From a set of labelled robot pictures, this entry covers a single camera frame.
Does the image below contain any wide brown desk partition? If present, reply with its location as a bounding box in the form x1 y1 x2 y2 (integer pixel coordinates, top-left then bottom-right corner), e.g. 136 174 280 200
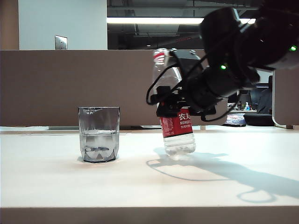
0 49 229 128

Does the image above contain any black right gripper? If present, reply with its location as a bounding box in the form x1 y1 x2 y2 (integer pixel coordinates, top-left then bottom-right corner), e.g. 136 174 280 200
156 48 242 118

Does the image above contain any narrow brown desk partition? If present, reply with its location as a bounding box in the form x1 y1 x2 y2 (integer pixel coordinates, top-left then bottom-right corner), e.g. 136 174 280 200
272 67 299 128

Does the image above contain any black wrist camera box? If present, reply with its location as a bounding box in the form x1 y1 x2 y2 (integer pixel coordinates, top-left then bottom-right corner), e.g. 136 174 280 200
156 85 173 94

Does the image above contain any patterned blue red cushion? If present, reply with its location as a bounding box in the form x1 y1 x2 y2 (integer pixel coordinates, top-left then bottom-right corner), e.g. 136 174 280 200
223 113 247 128

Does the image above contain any seated person in black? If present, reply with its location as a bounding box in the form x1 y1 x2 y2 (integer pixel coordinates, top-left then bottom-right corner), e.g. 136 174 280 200
256 75 273 115

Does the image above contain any long ceiling light strip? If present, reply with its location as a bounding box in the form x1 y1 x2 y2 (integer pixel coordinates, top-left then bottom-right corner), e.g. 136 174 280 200
107 17 256 25

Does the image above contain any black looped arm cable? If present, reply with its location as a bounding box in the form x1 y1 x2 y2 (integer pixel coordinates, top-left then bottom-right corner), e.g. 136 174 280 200
200 92 242 122

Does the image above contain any black computer monitor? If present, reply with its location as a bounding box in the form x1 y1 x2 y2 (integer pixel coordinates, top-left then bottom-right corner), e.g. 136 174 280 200
240 83 269 110

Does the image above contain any thin black camera cable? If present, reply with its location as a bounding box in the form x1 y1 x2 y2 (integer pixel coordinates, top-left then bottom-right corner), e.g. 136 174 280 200
145 54 207 106

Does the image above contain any black round cushion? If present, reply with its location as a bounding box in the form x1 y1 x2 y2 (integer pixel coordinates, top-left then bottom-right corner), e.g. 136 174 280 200
243 112 274 127

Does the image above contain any grey faceted glass cup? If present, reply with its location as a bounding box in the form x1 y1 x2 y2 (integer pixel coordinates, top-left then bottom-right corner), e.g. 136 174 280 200
78 106 120 163

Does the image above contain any clear red-label water bottle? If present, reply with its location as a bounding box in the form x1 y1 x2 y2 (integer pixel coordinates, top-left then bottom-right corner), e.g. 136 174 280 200
153 48 196 161

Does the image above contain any silver wall switch plate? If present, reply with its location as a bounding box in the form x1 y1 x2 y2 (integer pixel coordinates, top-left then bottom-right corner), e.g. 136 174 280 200
55 35 68 50

